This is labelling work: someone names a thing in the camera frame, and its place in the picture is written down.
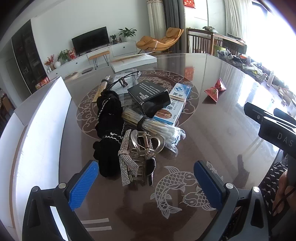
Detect wooden stick with metal end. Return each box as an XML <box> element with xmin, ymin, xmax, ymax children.
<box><xmin>92</xmin><ymin>75</ymin><xmax>114</xmax><ymax>103</ymax></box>

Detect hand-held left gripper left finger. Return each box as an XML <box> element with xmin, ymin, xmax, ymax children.
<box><xmin>22</xmin><ymin>161</ymin><xmax>100</xmax><ymax>241</ymax></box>

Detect black television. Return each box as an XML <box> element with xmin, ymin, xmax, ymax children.
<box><xmin>71</xmin><ymin>27</ymin><xmax>110</xmax><ymax>55</ymax></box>

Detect beige curtain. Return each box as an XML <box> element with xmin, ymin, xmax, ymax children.
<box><xmin>147</xmin><ymin>0</ymin><xmax>166</xmax><ymax>42</ymax></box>

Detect person's right hand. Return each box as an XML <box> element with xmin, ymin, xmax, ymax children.
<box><xmin>272</xmin><ymin>171</ymin><xmax>296</xmax><ymax>215</ymax></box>

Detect red gift pouch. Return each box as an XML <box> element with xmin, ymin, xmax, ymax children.
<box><xmin>204</xmin><ymin>78</ymin><xmax>228</xmax><ymax>103</ymax></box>

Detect black scrunchie with white trim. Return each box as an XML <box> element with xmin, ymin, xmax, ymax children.
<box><xmin>93</xmin><ymin>90</ymin><xmax>126</xmax><ymax>179</ymax></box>

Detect leafy potted plant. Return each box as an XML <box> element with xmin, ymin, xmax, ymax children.
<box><xmin>57</xmin><ymin>49</ymin><xmax>70</xmax><ymax>63</ymax></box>

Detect white book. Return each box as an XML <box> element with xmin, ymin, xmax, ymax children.
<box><xmin>110</xmin><ymin>53</ymin><xmax>157</xmax><ymax>73</ymax></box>

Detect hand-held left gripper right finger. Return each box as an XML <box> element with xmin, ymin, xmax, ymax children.
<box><xmin>194</xmin><ymin>160</ymin><xmax>275</xmax><ymax>241</ymax></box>

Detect silver rhinestone hair band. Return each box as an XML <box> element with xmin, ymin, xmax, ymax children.
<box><xmin>118</xmin><ymin>129</ymin><xmax>139</xmax><ymax>186</ymax></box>

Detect red flowers in vase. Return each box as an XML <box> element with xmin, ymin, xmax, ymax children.
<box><xmin>44</xmin><ymin>54</ymin><xmax>56</xmax><ymax>71</ymax></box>

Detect black cord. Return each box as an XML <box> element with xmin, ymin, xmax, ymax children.
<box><xmin>109</xmin><ymin>71</ymin><xmax>142</xmax><ymax>93</ymax></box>

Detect black display cabinet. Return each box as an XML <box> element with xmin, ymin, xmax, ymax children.
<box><xmin>11</xmin><ymin>19</ymin><xmax>50</xmax><ymax>93</ymax></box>

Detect bundle of cotton swabs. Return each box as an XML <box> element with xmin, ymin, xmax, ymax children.
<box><xmin>121</xmin><ymin>108</ymin><xmax>186</xmax><ymax>154</ymax></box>

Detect black cardboard box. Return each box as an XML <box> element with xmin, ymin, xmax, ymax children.
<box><xmin>127</xmin><ymin>81</ymin><xmax>171</xmax><ymax>118</ymax></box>

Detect round wooden board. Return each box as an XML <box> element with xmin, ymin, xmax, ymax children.
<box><xmin>63</xmin><ymin>72</ymin><xmax>80</xmax><ymax>82</ymax></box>

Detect blue white medicine box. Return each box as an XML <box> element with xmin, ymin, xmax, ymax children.
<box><xmin>153</xmin><ymin>83</ymin><xmax>193</xmax><ymax>126</ymax></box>

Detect grey curtain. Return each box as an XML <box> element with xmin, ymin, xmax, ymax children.
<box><xmin>163</xmin><ymin>0</ymin><xmax>186</xmax><ymax>53</ymax></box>

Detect large green potted plant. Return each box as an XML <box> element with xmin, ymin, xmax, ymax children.
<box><xmin>118</xmin><ymin>27</ymin><xmax>137</xmax><ymax>42</ymax></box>

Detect clear hair claw clip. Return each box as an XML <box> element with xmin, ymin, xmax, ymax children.
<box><xmin>130</xmin><ymin>130</ymin><xmax>166</xmax><ymax>186</ymax></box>

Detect white storage box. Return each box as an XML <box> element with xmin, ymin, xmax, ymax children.
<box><xmin>0</xmin><ymin>76</ymin><xmax>73</xmax><ymax>232</ymax></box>

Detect clear plastic bag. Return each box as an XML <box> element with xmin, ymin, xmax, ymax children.
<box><xmin>112</xmin><ymin>73</ymin><xmax>141</xmax><ymax>109</ymax></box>

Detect orange lounge chair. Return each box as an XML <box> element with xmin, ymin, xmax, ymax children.
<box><xmin>136</xmin><ymin>27</ymin><xmax>184</xmax><ymax>54</ymax></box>

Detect wooden railed bench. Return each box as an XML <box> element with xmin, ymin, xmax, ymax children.
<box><xmin>186</xmin><ymin>28</ymin><xmax>247</xmax><ymax>57</ymax></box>

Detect white television cabinet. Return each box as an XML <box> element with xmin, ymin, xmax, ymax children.
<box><xmin>47</xmin><ymin>40</ymin><xmax>137</xmax><ymax>81</ymax></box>

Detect white sheer curtain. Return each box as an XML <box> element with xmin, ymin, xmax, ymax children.
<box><xmin>224</xmin><ymin>0</ymin><xmax>251</xmax><ymax>40</ymax></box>

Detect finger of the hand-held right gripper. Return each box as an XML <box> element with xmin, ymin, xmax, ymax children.
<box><xmin>244</xmin><ymin>102</ymin><xmax>275</xmax><ymax>123</ymax></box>
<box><xmin>273</xmin><ymin>108</ymin><xmax>296</xmax><ymax>124</ymax></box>

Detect wooden stool with black legs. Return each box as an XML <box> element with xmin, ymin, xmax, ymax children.
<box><xmin>88</xmin><ymin>51</ymin><xmax>110</xmax><ymax>70</ymax></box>

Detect black white patterned clothing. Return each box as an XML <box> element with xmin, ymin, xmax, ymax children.
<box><xmin>258</xmin><ymin>162</ymin><xmax>289</xmax><ymax>217</ymax></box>

